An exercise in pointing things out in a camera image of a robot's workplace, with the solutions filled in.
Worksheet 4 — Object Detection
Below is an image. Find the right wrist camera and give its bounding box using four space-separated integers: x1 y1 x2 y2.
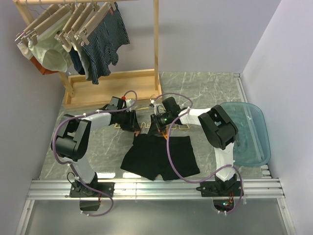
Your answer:
149 99 162 115

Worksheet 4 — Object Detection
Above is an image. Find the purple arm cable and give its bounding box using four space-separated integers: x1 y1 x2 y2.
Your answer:
151 92 245 216
51 90 138 218

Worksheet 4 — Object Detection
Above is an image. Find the aluminium mounting rail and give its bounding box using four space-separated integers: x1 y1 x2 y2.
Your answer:
27 178 285 200

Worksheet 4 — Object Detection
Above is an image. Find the dark blue underwear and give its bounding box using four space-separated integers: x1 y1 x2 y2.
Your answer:
69 47 85 75

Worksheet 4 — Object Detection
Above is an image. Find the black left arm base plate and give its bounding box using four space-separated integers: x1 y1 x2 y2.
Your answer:
69 181 115 198

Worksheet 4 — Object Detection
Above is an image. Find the light green underwear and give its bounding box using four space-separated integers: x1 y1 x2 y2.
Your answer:
28 13 72 72

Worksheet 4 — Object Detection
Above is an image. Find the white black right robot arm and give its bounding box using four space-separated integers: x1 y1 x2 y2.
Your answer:
148 97 238 196

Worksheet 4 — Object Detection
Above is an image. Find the orange underwear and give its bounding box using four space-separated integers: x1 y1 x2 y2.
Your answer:
30 56 58 75

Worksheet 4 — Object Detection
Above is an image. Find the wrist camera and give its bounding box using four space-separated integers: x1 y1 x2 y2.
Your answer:
149 99 162 115
122 96 135 112

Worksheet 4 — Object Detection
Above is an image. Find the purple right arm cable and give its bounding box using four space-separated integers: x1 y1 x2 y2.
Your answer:
151 92 245 216

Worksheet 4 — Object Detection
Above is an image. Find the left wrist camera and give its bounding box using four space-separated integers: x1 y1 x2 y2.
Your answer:
122 96 135 112

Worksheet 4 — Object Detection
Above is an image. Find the black boxer underwear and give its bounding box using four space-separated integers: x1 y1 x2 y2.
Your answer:
120 134 200 181

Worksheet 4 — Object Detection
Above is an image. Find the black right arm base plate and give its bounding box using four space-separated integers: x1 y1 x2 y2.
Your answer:
196 181 241 197

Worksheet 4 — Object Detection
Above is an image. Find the translucent blue plastic bin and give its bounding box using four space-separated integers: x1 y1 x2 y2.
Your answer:
221 102 271 167

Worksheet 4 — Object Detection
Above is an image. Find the beige clip hanger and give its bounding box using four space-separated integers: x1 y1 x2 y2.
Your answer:
71 1 116 44

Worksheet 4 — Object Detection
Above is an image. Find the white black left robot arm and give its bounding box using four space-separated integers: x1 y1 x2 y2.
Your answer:
51 96 140 197

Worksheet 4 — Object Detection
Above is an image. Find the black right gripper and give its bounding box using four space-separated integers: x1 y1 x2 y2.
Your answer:
148 112 173 137

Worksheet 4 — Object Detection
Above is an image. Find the navy striped boxer underwear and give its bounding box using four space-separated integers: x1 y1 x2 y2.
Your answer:
83 2 130 85

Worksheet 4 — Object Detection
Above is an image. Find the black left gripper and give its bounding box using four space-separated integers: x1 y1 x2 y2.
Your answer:
117 109 140 131

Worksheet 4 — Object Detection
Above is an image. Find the yellow wavy clip hanger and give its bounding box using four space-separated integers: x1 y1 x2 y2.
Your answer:
114 103 190 130

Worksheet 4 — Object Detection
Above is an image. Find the wooden clothes rack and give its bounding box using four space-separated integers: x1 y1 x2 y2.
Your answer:
12 0 164 110

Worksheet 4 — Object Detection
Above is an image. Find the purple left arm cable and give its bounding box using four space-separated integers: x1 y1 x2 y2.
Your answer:
51 90 138 218

